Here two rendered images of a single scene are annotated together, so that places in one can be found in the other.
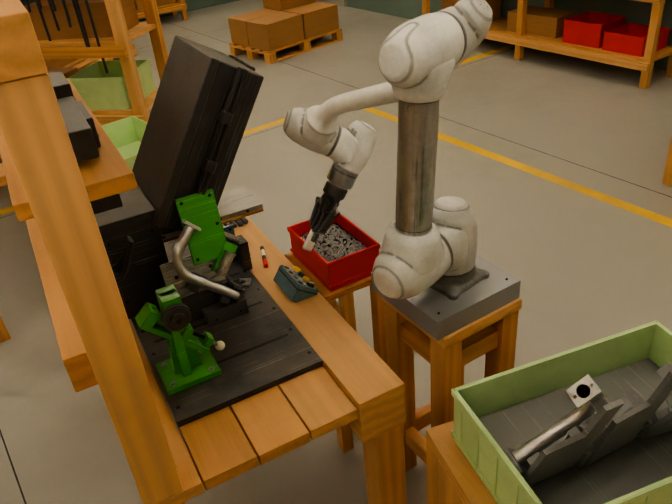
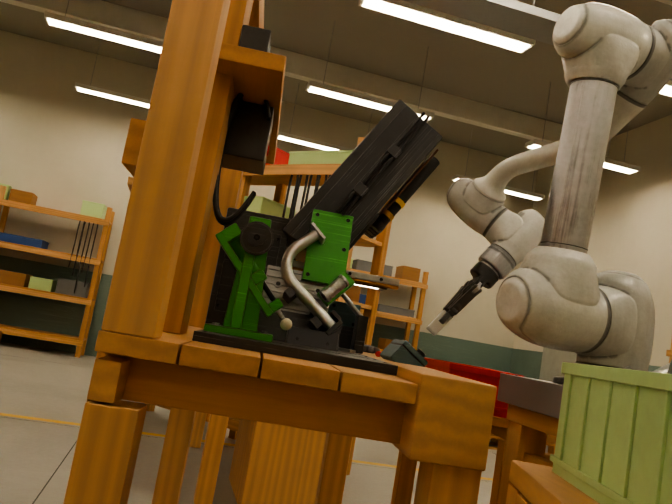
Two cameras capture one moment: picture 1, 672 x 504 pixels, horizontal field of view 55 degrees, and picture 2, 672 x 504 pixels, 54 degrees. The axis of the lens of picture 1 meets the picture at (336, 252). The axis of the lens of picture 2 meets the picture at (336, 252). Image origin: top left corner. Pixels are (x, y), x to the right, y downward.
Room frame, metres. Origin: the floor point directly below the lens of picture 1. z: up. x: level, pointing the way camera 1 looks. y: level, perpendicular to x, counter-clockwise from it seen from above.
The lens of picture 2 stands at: (0.00, -0.25, 0.94)
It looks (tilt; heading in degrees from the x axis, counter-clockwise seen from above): 7 degrees up; 20
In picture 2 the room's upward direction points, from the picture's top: 10 degrees clockwise
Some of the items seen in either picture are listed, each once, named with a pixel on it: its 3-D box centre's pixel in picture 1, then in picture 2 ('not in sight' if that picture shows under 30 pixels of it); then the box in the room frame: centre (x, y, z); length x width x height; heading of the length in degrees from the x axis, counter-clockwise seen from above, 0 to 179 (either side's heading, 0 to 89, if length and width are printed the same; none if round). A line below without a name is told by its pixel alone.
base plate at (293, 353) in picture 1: (191, 292); (285, 344); (1.76, 0.49, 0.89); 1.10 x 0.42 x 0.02; 25
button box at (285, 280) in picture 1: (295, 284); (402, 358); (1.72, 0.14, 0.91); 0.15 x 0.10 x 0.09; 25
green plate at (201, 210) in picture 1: (199, 223); (326, 248); (1.72, 0.40, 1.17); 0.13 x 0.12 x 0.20; 25
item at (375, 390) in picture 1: (271, 280); (377, 383); (1.88, 0.24, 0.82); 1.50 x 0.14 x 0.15; 25
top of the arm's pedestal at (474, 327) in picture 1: (449, 299); (603, 431); (1.67, -0.35, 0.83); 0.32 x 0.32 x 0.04; 30
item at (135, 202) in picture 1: (128, 246); (249, 275); (1.80, 0.66, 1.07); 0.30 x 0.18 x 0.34; 25
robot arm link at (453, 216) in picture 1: (448, 233); (613, 319); (1.66, -0.34, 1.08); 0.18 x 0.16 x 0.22; 134
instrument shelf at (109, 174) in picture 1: (49, 134); (236, 113); (1.65, 0.73, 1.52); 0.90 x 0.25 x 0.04; 25
